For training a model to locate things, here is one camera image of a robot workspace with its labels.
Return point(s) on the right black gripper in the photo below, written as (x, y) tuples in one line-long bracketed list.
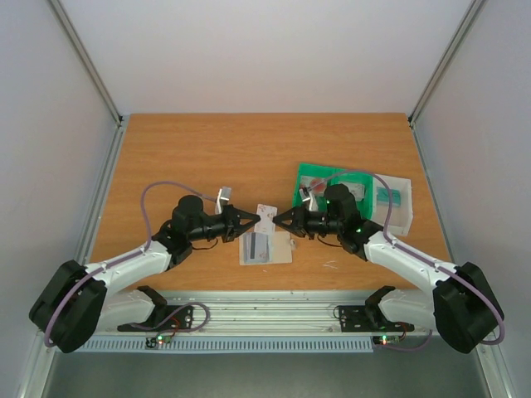
[(299, 220)]

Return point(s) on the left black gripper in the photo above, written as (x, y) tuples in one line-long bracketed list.
[(234, 228)]

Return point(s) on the white card red pattern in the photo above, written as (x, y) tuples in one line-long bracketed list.
[(265, 226)]

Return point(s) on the translucent grey card holder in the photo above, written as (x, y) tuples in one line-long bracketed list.
[(281, 245)]

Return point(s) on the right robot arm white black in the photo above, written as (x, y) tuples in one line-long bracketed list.
[(456, 301)]

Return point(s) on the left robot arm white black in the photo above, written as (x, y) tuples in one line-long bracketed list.
[(70, 307)]

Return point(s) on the card with red circles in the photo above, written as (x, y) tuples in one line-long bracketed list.
[(316, 184)]

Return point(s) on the grey patterned card in bin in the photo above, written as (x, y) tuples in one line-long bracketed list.
[(357, 189)]

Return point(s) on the teal VIP card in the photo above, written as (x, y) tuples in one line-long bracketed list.
[(384, 197)]

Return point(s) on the green left bin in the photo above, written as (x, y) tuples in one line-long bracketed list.
[(308, 175)]

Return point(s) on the green bin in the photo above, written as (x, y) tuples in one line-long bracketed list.
[(308, 175), (365, 207)]

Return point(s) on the green middle bin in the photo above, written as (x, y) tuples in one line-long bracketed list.
[(365, 207)]

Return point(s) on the white right bin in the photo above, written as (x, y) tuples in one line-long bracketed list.
[(401, 217)]

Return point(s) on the right small circuit board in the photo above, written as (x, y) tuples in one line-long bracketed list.
[(387, 340)]

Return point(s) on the small circuit board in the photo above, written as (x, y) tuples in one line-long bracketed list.
[(157, 342), (387, 340)]

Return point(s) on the left small circuit board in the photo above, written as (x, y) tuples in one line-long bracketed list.
[(157, 342)]

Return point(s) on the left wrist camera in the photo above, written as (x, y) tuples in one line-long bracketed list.
[(224, 195)]

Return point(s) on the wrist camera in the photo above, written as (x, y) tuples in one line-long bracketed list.
[(224, 195), (306, 195)]

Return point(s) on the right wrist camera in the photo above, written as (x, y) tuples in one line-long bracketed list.
[(306, 195)]

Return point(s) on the aluminium front rail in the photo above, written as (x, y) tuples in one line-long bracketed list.
[(280, 312)]

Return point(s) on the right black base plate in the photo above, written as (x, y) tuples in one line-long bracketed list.
[(357, 318)]

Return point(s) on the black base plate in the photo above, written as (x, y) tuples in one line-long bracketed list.
[(163, 318), (357, 318)]

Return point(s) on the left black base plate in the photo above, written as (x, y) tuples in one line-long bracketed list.
[(163, 318)]

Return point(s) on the grey slotted cable duct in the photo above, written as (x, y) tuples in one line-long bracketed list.
[(232, 345)]

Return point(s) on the left aluminium frame post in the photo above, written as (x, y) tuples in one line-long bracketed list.
[(74, 39)]

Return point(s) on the aluminium frame post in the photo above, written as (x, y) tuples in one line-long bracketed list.
[(74, 39), (466, 23)]

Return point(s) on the right aluminium frame post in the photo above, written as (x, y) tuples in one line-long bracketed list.
[(466, 23)]

